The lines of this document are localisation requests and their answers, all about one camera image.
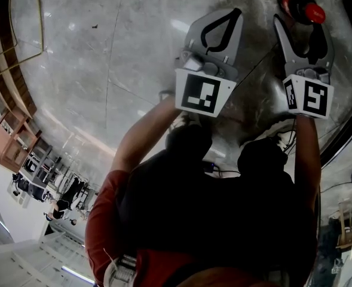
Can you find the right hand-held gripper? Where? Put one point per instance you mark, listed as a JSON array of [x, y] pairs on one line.
[[313, 97]]

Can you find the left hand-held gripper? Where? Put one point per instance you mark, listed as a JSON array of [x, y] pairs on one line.
[[201, 93]]

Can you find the red label cola bottle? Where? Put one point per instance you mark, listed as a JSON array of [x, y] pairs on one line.
[[314, 13]]

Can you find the person's left forearm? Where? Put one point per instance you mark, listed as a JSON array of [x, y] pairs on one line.
[[143, 136]]

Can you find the person's right forearm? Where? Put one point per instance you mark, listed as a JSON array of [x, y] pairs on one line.
[[307, 160]]

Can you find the person's left white shoe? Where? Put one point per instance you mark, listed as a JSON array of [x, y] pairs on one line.
[[190, 121]]

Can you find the person's black trousers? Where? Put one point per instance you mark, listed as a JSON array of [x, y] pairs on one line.
[[208, 205]]

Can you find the wooden platform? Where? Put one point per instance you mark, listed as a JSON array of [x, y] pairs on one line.
[[17, 85]]

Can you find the person's red shirt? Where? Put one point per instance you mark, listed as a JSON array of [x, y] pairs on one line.
[[104, 214]]

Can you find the pink wooden shelf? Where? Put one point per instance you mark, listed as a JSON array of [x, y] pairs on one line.
[[5, 142]]

